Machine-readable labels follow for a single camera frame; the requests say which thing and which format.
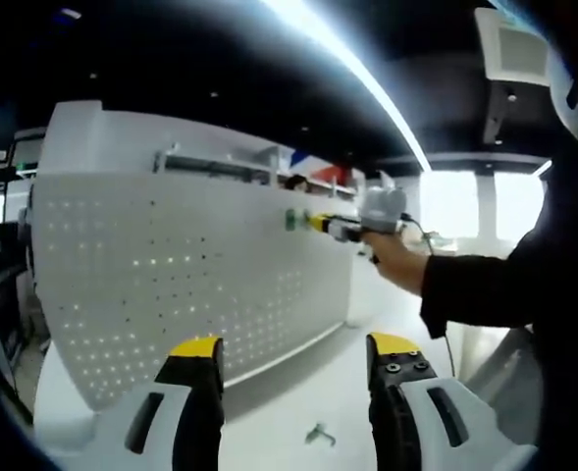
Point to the person's right hand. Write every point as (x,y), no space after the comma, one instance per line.
(401,262)

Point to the ceiling light strip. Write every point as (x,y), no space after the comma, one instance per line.
(367,73)

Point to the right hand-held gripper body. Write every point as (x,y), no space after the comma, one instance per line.
(384,208)

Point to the ceiling air vent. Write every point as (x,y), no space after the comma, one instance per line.
(514,44)

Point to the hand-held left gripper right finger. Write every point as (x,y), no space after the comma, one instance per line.
(396,417)

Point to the grey metal shelf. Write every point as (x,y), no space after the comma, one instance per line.
(210,164)

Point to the red blue striped banner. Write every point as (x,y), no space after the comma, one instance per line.
(318,167)

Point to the white perforated mounting plate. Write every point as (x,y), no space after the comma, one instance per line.
(171,294)

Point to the white worn device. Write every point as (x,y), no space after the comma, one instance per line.
(570,93)

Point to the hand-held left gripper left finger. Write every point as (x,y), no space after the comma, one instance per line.
(200,417)

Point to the grey mesh office chair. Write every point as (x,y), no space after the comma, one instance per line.
(504,382)

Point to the black desktop monitor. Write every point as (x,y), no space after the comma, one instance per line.
(1,243)

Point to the white partition panel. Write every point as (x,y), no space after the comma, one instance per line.
(121,137)

